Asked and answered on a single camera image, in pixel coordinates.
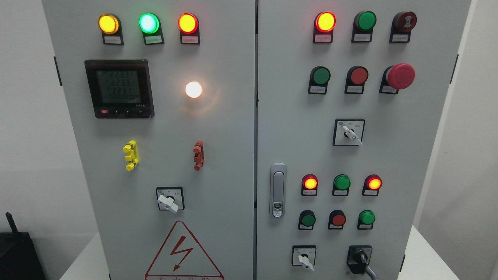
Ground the grey cabinet door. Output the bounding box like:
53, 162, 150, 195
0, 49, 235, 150
42, 0, 256, 280
256, 0, 471, 280

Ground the red lit indicator lower left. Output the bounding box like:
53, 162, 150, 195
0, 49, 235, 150
301, 174, 318, 196

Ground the black digital power meter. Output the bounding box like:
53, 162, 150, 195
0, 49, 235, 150
85, 59, 154, 119

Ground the green push button lower left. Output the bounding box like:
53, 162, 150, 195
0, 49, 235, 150
298, 210, 316, 230

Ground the white lit indicator lamp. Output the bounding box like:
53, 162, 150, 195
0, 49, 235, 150
185, 81, 203, 98

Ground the black box with antenna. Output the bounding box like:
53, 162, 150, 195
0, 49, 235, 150
0, 212, 46, 280

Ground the grey left cabinet door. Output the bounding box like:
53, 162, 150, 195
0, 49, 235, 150
42, 0, 256, 280

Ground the yellow indicator light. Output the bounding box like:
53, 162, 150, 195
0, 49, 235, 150
98, 14, 123, 46

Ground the white selector switch upper right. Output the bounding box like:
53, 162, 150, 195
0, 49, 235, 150
333, 119, 366, 146

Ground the red lit indicator light left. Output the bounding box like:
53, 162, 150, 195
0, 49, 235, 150
178, 12, 200, 45

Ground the red high voltage warning sticker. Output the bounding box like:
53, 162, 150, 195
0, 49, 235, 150
144, 221, 224, 280

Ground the white selector switch left door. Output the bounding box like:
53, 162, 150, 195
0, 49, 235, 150
155, 186, 185, 214

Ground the white selector switch bottom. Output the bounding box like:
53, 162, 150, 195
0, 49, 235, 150
291, 245, 317, 271

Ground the green push button upper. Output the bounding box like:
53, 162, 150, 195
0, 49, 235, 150
308, 66, 331, 95

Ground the red push button upper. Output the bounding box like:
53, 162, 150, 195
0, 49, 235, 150
344, 65, 369, 94

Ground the green indicator lower middle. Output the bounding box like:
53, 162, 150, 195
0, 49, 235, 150
332, 174, 351, 196

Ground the green indicator top right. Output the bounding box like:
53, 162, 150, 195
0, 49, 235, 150
351, 11, 377, 43

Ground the red lit indicator lower right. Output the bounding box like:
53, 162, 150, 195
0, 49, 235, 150
362, 174, 383, 196

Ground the red lit indicator top right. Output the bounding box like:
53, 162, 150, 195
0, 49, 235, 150
313, 11, 336, 43

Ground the green push button lower right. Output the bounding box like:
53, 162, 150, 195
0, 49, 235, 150
357, 210, 376, 230

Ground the red push button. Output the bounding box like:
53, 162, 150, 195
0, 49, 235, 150
328, 210, 347, 230
344, 65, 369, 94

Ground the black rotary knob switch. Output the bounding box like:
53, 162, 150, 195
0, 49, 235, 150
346, 245, 372, 274

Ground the green push button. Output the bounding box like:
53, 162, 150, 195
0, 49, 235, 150
357, 210, 376, 230
308, 66, 331, 95
298, 210, 316, 230

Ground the white selector switch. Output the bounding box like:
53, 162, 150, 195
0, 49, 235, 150
333, 119, 366, 146
291, 245, 317, 271

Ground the silver door lock handle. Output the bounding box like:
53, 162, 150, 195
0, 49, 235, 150
269, 163, 287, 218

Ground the red push button lower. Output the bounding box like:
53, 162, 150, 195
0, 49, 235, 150
328, 210, 347, 230

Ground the grey right cabinet door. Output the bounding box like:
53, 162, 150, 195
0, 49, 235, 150
256, 0, 471, 280

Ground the red emergency stop mushroom button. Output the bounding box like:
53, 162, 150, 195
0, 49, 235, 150
379, 63, 416, 94

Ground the green lit indicator light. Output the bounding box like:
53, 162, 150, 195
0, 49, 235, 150
138, 13, 164, 46

